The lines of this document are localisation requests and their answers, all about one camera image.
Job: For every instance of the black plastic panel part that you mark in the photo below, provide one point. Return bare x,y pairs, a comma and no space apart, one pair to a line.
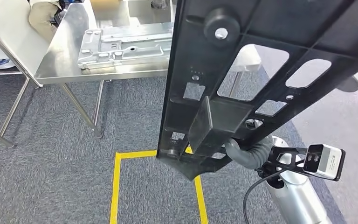
197,61

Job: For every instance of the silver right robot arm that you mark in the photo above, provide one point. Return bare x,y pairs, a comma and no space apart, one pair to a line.
293,198

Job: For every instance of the stainless steel workbench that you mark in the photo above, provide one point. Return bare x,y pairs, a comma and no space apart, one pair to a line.
61,61

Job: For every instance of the stamped grey metal plate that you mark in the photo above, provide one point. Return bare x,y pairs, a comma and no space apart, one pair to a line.
120,49

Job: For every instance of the person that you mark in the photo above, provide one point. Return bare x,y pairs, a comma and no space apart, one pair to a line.
43,18

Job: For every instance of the black round stanchion base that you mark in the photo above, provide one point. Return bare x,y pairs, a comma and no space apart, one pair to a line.
347,85

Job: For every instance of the white blue sneaker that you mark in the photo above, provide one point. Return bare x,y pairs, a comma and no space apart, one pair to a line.
0,64

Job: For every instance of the black camera bracket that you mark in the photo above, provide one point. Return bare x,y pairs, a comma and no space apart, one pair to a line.
290,150

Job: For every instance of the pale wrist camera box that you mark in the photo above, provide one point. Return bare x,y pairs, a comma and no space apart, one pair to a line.
330,164

